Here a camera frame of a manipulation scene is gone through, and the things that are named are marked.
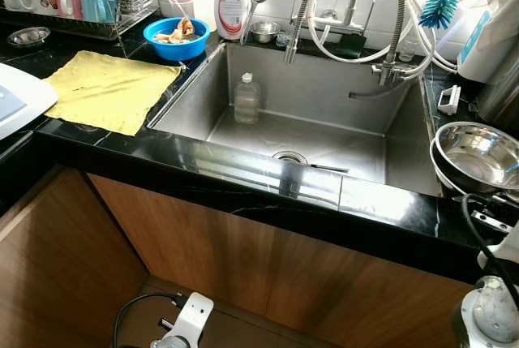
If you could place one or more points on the large steel bowl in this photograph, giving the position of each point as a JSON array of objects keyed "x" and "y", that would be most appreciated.
[{"x": 482, "y": 157}]

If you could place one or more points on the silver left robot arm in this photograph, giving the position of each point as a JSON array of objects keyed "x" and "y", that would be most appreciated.
[{"x": 170, "y": 343}]

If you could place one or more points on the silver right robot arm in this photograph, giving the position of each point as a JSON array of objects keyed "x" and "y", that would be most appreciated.
[{"x": 495, "y": 315}]

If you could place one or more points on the steel cylindrical pot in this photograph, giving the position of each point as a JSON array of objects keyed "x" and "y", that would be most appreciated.
[{"x": 503, "y": 88}]

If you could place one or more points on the wide-rimmed steel basin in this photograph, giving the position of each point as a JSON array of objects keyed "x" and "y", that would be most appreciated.
[{"x": 442, "y": 178}]

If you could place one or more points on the small white plastic clip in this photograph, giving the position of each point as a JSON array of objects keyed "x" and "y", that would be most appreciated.
[{"x": 448, "y": 100}]

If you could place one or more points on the white water purifier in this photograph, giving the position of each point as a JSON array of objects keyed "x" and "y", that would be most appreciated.
[{"x": 495, "y": 23}]

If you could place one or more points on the steel spring pull-down faucet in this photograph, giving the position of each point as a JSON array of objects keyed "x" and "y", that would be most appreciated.
[{"x": 397, "y": 27}]

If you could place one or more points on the stainless steel sink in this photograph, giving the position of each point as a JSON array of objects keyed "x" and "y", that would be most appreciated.
[{"x": 332, "y": 92}]

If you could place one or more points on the dark green sponge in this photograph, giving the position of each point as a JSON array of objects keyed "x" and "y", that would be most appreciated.
[{"x": 349, "y": 46}]

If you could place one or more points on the steel sink drain strainer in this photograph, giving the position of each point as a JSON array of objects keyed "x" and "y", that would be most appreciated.
[{"x": 289, "y": 157}]

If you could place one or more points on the green scouring pad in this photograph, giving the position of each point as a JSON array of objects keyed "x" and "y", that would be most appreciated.
[{"x": 284, "y": 38}]

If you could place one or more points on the clear plastic bottle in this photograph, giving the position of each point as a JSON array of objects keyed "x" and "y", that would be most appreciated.
[{"x": 247, "y": 100}]

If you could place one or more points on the small steel bowl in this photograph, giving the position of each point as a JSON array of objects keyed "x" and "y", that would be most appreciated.
[{"x": 264, "y": 32}]

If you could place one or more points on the brown wooden cabinet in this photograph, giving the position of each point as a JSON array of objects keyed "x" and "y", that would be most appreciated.
[{"x": 243, "y": 251}]

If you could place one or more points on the blue plastic bowl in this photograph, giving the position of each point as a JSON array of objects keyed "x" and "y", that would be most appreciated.
[{"x": 177, "y": 50}]

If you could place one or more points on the brown food scraps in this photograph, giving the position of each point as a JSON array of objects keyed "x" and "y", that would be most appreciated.
[{"x": 180, "y": 32}]

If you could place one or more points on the yellow terry cloth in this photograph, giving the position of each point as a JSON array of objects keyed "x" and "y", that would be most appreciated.
[{"x": 109, "y": 92}]

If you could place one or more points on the light blue mug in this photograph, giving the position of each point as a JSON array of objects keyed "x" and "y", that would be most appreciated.
[{"x": 97, "y": 4}]

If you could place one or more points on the white flat appliance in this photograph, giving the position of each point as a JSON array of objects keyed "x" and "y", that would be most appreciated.
[{"x": 24, "y": 100}]

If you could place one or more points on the small shallow steel dish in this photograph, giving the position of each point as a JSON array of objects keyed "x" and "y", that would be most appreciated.
[{"x": 28, "y": 36}]

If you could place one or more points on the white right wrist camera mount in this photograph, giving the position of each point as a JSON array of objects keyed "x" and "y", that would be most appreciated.
[{"x": 507, "y": 251}]

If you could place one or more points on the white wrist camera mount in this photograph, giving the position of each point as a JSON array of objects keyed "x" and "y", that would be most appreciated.
[
  {"x": 507, "y": 251},
  {"x": 195, "y": 314}
]

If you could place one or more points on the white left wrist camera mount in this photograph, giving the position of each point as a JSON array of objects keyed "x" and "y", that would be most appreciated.
[{"x": 195, "y": 314}]

